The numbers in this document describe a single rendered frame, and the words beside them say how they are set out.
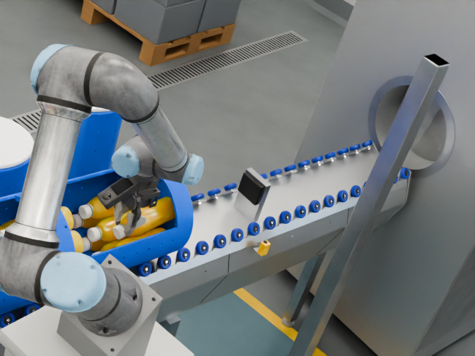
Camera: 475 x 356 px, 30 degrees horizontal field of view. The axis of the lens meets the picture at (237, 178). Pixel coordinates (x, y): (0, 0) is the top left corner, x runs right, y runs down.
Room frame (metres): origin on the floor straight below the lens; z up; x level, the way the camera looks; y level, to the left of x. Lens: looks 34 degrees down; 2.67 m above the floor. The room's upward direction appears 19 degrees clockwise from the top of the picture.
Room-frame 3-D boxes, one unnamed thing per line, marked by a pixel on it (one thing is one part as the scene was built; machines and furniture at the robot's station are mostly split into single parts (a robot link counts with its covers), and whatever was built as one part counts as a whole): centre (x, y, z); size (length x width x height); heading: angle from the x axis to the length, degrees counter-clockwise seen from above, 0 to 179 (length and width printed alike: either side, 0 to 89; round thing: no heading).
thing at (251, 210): (2.41, -0.06, 1.00); 0.10 x 0.04 x 0.15; 53
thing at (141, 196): (1.93, 0.24, 1.25); 0.09 x 0.08 x 0.12; 143
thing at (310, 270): (3.01, -0.43, 0.31); 0.06 x 0.06 x 0.63; 53
